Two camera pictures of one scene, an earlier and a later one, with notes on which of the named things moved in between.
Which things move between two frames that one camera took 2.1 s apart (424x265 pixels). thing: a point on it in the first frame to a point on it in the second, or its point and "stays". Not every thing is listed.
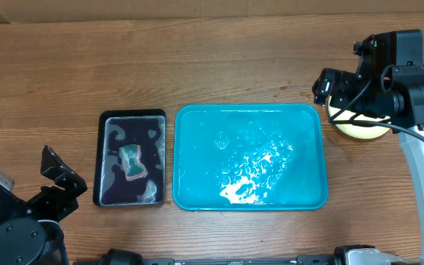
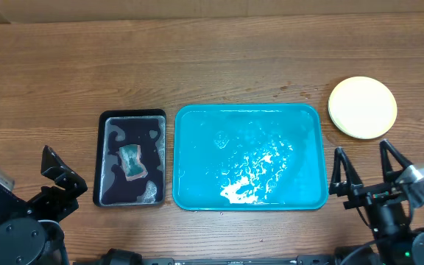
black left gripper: [64, 177] stays
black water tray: [118, 129] stays
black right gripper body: [331, 87] to [372, 194]
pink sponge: [131, 158] stays
